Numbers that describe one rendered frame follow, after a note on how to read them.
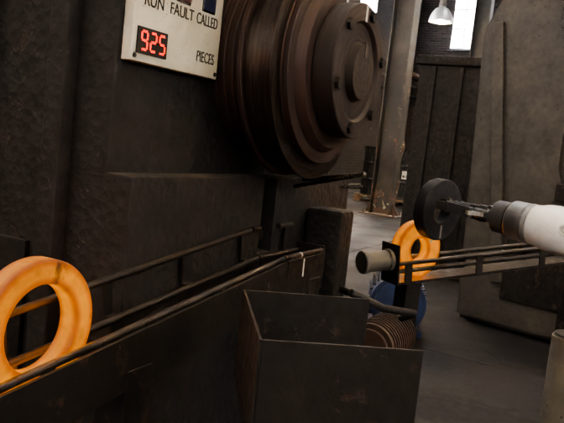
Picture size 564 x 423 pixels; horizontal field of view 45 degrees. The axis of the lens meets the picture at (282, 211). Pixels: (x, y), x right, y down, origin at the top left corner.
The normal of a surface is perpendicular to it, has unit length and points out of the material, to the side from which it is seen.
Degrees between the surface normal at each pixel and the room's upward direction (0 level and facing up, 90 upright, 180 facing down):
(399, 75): 90
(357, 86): 90
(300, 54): 89
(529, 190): 90
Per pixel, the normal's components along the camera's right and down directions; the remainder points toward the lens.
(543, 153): -0.66, 0.00
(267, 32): -0.44, -0.13
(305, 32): 0.04, -0.18
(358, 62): 0.88, 0.14
